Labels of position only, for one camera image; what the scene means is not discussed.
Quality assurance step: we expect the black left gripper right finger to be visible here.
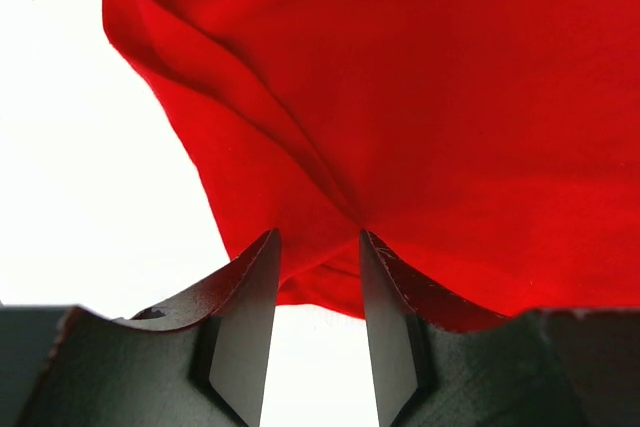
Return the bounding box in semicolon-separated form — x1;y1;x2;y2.
359;231;639;426

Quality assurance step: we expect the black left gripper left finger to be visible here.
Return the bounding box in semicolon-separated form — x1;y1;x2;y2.
1;230;281;426

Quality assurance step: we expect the red t shirt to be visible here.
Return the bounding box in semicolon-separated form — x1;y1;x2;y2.
103;0;639;317

